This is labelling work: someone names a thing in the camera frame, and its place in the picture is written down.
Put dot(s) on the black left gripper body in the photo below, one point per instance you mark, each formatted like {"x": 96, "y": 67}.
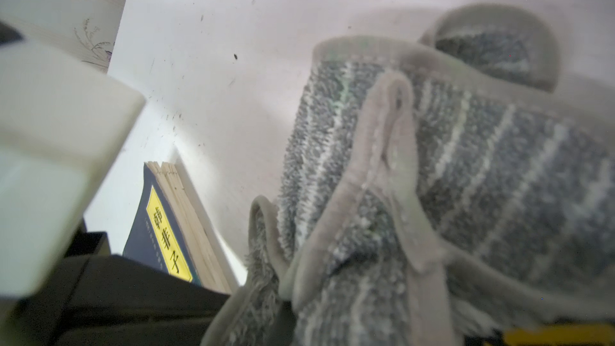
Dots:
{"x": 95, "y": 298}

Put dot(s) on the blue book yellow label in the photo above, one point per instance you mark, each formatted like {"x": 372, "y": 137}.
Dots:
{"x": 167, "y": 233}

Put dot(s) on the grey striped cleaning cloth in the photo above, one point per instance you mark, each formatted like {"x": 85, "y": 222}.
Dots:
{"x": 433, "y": 193}

